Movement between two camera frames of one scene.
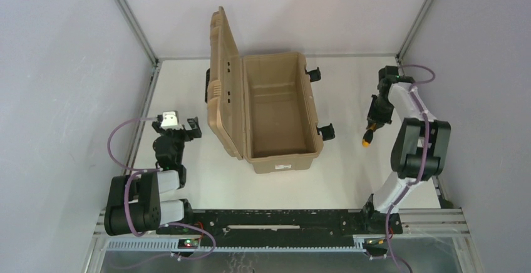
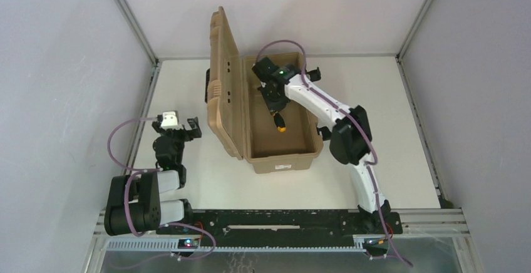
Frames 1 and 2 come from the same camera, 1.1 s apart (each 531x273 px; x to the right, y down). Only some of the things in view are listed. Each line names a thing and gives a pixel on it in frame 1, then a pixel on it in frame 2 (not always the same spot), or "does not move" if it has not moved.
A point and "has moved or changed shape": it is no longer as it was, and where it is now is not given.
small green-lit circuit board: (188, 243) does not move
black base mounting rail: (282, 224) does not move
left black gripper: (176, 132) does not move
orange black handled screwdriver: (367, 138) has moved or changed shape
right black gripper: (377, 116) → (273, 104)
